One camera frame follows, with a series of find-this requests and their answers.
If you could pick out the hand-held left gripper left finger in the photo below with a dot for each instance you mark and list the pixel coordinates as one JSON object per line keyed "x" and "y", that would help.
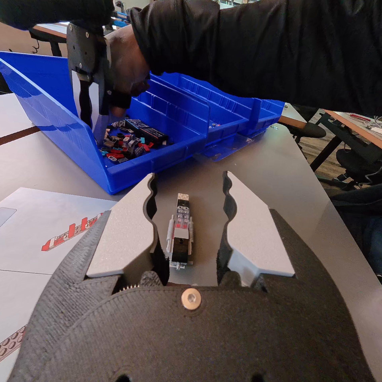
{"x": 125, "y": 238}

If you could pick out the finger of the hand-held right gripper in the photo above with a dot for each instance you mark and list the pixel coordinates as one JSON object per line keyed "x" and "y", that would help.
{"x": 75, "y": 95}
{"x": 101, "y": 125}

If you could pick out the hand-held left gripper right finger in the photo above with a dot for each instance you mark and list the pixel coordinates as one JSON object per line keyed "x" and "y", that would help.
{"x": 256, "y": 238}

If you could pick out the blue divided plastic bin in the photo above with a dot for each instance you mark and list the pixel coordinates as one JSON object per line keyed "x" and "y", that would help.
{"x": 53, "y": 119}

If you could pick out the pile of small building bricks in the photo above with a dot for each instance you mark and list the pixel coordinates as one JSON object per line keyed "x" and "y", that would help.
{"x": 215, "y": 125}
{"x": 131, "y": 143}

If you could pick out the grey and black brick model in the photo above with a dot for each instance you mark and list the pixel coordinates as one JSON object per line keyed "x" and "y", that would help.
{"x": 180, "y": 247}

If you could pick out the person's right forearm black sleeve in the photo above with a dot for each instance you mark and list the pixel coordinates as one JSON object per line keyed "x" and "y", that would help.
{"x": 268, "y": 50}

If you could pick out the wooden edged side desk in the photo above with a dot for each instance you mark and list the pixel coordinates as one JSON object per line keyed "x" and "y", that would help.
{"x": 50, "y": 29}
{"x": 352, "y": 122}

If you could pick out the person's right hand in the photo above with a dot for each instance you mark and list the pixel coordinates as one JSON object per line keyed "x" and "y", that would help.
{"x": 125, "y": 59}

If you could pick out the dark cloth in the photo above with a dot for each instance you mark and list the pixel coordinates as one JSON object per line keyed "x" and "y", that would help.
{"x": 44, "y": 12}

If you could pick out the white instruction sheet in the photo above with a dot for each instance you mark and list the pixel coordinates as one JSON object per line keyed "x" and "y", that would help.
{"x": 44, "y": 220}
{"x": 18, "y": 298}

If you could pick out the person's legs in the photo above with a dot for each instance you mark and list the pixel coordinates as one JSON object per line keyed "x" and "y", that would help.
{"x": 364, "y": 226}

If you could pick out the black office chair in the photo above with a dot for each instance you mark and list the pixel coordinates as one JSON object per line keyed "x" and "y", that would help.
{"x": 358, "y": 161}
{"x": 310, "y": 130}

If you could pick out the red hand tool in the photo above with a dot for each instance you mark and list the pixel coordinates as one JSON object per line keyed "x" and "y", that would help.
{"x": 359, "y": 117}

